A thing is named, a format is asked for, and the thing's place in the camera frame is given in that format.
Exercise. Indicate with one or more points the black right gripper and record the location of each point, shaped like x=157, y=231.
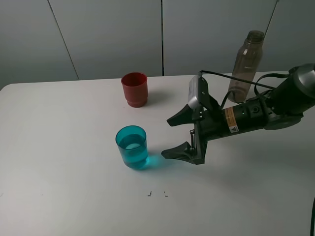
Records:
x=235, y=120

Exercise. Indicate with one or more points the smoky clear plastic bottle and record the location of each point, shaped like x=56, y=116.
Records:
x=245, y=66

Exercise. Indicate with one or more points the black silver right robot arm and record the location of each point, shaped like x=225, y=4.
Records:
x=273, y=109

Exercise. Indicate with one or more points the red plastic cup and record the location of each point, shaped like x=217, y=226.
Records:
x=135, y=89

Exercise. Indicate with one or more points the teal translucent plastic cup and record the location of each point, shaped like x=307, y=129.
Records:
x=132, y=144

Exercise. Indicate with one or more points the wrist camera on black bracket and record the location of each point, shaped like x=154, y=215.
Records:
x=199, y=95

